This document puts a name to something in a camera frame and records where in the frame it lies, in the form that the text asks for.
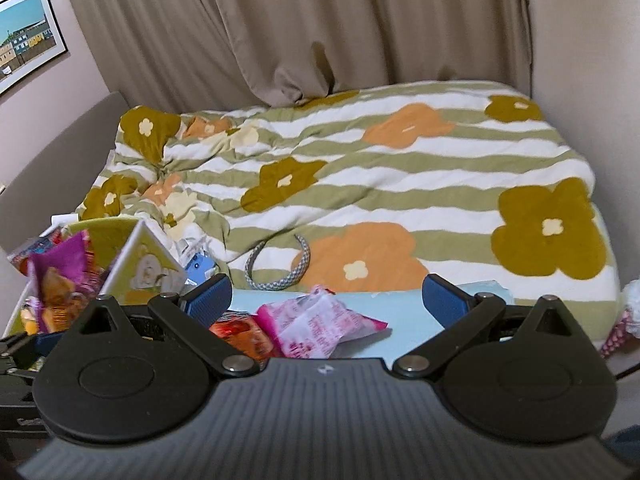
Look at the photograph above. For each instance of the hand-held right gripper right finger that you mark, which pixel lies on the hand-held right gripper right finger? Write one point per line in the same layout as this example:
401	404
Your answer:
445	302

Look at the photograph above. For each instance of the yellow snack packet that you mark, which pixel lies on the yellow snack packet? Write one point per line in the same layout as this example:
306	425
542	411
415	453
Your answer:
29	320

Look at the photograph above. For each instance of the braided headband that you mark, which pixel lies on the braided headband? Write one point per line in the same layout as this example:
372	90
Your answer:
302	260

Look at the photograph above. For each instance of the pink striped snack packet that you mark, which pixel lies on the pink striped snack packet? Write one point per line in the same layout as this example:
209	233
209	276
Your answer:
320	320

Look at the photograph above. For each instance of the magenta snack packet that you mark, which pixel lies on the magenta snack packet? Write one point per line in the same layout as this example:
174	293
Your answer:
57	280

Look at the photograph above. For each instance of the small blue packet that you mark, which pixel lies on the small blue packet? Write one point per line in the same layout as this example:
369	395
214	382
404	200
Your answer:
199	269

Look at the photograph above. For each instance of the green cardboard box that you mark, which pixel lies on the green cardboard box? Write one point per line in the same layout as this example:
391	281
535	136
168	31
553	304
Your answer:
145	270

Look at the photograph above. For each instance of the red blue snack packet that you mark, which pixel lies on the red blue snack packet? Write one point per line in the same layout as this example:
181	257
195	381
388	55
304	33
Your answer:
35	252

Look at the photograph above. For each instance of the wall poster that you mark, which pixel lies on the wall poster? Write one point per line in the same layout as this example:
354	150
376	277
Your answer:
27	40

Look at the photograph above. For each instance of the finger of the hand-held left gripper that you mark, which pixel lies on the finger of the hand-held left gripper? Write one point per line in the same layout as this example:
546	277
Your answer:
47	344

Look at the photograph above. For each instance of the grey headboard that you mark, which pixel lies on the grey headboard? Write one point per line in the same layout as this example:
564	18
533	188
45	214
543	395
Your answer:
55	160

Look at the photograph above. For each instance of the person's blue denim pants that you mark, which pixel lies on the person's blue denim pants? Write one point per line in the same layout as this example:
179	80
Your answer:
625	442

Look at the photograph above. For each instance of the cone shaped plush toy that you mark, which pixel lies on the cone shaped plush toy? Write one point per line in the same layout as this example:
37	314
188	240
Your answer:
627	315

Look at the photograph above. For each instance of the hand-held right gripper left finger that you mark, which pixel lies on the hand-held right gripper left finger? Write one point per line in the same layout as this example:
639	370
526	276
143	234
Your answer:
210	297

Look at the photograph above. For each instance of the beige curtain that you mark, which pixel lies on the beige curtain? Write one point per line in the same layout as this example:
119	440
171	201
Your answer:
300	25

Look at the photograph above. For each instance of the striped floral blanket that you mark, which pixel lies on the striped floral blanket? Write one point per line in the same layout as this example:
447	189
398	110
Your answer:
400	185

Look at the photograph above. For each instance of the crumpled white plastic wrapper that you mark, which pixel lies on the crumpled white plastic wrapper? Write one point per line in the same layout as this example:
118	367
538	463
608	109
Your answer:
192	249

